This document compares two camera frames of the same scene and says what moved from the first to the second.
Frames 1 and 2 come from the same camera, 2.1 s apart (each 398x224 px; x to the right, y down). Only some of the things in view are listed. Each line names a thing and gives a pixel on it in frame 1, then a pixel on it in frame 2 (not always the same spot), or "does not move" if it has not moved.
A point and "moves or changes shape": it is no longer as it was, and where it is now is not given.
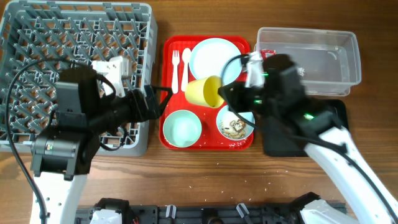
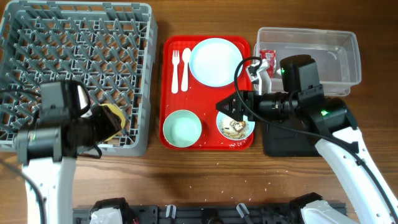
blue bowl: x=231 y=126 does not move
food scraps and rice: x=237 y=129 does not move
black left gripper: x=138 y=116 to x=109 y=123
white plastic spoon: x=186 y=56 does not move
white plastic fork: x=175 y=58 does not move
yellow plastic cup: x=204 y=91 moves or changes shape
